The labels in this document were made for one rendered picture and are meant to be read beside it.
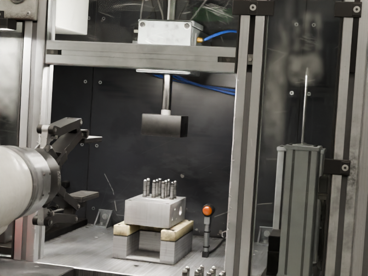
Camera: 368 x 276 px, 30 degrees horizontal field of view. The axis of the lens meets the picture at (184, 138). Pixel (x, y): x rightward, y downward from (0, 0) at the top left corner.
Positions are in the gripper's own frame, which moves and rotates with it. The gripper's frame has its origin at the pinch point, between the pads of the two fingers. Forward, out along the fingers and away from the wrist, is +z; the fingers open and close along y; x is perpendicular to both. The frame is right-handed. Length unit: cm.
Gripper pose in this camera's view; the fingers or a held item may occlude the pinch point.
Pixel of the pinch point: (85, 167)
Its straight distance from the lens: 106.6
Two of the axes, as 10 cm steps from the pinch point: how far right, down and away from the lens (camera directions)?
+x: -9.7, -0.7, 2.5
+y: 0.6, -10.0, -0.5
